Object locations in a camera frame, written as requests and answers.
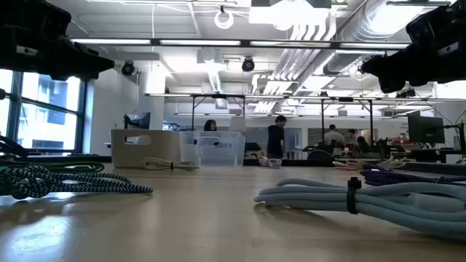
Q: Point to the beige plastic bin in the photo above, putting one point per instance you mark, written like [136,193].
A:
[164,149]

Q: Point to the long ceiling light bar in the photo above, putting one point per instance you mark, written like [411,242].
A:
[200,42]

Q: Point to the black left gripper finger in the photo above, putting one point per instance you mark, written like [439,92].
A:
[83,62]
[73,76]

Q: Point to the black round ceiling fixture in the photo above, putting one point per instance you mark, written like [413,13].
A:
[128,68]
[248,64]

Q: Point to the clear plastic bin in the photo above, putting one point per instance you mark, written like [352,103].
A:
[218,156]

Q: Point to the black computer monitor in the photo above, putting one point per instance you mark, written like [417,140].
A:
[426,129]
[137,120]

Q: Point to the person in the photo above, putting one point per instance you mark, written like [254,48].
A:
[334,137]
[275,138]
[350,136]
[210,125]
[363,144]

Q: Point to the black office chair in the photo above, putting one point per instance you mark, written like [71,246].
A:
[320,155]

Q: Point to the silver ventilation duct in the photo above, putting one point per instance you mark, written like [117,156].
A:
[364,25]

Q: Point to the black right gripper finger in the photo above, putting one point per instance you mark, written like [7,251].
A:
[393,67]
[393,84]

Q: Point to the black overhead station frame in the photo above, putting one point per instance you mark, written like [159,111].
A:
[218,96]
[346,99]

